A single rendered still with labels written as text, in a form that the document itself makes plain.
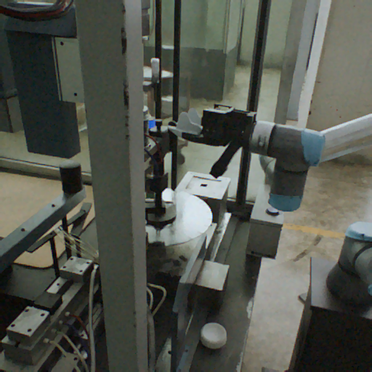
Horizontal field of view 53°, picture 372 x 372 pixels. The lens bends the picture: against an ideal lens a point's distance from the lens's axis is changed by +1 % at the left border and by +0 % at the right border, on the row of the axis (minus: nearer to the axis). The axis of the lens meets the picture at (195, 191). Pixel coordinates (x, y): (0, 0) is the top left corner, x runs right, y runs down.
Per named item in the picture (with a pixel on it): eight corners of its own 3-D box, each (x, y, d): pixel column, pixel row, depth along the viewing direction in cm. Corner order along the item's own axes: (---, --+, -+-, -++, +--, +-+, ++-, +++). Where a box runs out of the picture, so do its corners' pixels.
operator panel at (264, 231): (255, 214, 157) (260, 182, 150) (282, 219, 155) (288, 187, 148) (245, 253, 133) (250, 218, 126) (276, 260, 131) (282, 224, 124)
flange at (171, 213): (142, 224, 110) (142, 217, 109) (139, 205, 120) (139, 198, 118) (179, 222, 112) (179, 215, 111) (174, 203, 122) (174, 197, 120)
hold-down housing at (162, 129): (155, 184, 106) (155, 115, 97) (170, 188, 104) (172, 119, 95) (145, 193, 102) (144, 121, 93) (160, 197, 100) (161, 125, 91)
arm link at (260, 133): (272, 150, 89) (264, 162, 82) (254, 147, 90) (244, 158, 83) (278, 119, 85) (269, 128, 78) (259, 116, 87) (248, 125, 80)
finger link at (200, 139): (187, 127, 91) (221, 133, 88) (186, 134, 92) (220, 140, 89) (179, 132, 87) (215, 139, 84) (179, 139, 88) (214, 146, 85)
